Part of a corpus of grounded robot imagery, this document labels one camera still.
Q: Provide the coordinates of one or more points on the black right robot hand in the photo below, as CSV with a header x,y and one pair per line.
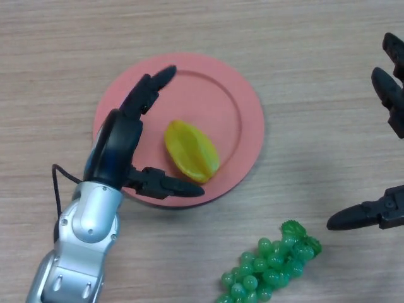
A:
x,y
389,210

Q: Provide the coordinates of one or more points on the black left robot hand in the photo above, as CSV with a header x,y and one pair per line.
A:
x,y
116,148

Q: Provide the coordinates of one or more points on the yellow starfruit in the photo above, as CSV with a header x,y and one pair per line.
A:
x,y
192,151

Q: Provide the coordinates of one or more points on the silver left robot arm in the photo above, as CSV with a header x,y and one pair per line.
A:
x,y
88,221

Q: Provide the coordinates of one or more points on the pink round plate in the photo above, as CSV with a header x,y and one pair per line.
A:
x,y
205,101

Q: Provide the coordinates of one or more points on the green grape bunch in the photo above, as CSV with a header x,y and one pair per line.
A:
x,y
271,271

